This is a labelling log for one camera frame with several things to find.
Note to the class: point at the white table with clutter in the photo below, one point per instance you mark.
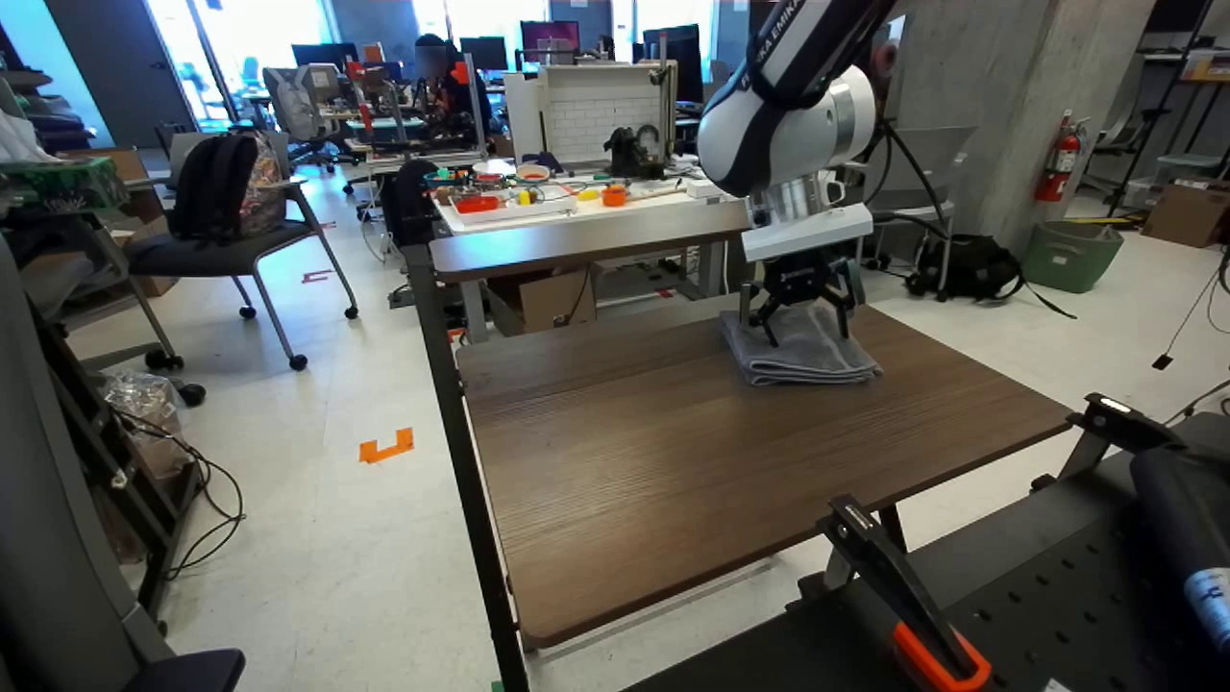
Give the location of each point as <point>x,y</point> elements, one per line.
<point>580,247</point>

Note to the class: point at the white tabletop board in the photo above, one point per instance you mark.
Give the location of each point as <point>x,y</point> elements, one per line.
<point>666,201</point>

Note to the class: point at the grey office chair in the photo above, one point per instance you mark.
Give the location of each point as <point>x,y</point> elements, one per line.
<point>40,540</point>

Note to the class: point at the black metal rack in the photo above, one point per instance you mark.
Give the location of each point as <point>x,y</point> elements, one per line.
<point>102,449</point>

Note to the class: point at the white perforated panel box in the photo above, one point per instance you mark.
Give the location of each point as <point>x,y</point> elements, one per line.
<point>589,116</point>

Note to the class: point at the orange flat plastic piece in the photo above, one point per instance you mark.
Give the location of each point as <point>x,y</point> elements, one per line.
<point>481,201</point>

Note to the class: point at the grey towel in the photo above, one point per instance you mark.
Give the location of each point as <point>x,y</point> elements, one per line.
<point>809,363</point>

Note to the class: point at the red fire extinguisher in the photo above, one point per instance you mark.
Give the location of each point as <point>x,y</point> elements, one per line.
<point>1059,165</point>

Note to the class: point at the clear plastic bag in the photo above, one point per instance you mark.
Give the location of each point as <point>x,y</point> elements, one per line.
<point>140,407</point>

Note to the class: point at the large cardboard box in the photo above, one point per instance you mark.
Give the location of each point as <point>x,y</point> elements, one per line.
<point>1187,219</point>

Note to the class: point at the green plastic bin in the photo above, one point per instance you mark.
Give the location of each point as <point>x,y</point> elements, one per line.
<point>1072,257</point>

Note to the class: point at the black table frame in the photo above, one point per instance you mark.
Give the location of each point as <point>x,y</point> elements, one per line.
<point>479,512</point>

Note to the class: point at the black chair with metal legs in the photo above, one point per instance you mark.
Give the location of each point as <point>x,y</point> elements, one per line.
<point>206,251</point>

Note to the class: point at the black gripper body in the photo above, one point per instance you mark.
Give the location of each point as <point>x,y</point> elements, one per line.
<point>809,280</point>

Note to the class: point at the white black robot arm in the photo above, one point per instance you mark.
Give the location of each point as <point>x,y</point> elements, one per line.
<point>784,116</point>

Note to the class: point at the black tangled device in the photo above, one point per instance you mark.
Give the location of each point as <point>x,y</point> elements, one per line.
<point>637,153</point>

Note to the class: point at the seated person orange shirt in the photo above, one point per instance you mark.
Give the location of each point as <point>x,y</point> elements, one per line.
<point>448,84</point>

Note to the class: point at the black bag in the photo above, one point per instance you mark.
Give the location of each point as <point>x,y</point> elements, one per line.
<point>965,266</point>

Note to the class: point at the grey plastic chair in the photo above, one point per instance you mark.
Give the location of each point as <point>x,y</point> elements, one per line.
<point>945,174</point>

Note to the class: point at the orange cup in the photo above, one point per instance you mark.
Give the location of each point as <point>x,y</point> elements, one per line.
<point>616,198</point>

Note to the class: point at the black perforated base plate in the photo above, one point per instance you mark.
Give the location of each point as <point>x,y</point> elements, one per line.
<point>1062,603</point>

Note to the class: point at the monitor with purple screen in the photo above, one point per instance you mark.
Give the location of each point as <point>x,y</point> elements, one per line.
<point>552,39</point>

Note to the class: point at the dark backpack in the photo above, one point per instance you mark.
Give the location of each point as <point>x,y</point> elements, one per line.
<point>219,188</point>

